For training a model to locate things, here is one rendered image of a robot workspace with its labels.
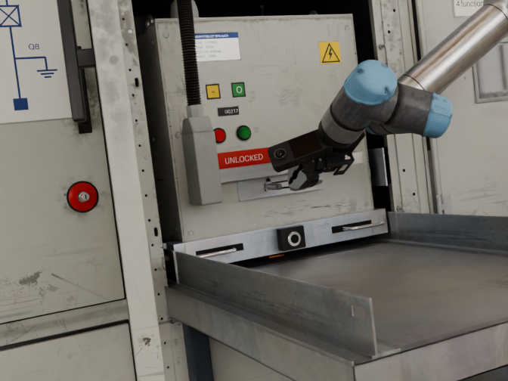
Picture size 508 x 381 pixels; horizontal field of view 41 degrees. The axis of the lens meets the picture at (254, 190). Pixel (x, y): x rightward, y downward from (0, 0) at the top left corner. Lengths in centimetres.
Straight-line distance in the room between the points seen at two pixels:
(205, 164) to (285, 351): 53
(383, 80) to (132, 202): 53
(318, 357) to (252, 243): 68
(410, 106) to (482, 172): 66
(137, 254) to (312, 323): 27
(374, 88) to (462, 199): 70
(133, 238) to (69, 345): 62
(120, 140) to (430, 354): 43
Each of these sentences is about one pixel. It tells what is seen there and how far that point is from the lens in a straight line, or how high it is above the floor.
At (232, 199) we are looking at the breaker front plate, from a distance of 148.
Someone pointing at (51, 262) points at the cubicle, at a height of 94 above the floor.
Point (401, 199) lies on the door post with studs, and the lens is 166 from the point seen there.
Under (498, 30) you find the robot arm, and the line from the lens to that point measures 141.
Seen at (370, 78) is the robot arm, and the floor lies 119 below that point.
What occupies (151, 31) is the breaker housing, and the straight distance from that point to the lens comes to 149.
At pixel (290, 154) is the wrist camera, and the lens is 123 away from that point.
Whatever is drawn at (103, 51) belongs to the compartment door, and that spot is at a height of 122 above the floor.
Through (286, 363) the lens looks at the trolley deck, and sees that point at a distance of 93.
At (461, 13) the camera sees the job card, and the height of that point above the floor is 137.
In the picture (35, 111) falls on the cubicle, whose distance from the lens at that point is 131.
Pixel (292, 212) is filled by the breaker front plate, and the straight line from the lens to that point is 154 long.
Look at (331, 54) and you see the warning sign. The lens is 163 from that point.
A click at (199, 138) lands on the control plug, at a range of 134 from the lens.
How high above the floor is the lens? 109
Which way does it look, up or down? 3 degrees down
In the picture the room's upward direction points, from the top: 7 degrees counter-clockwise
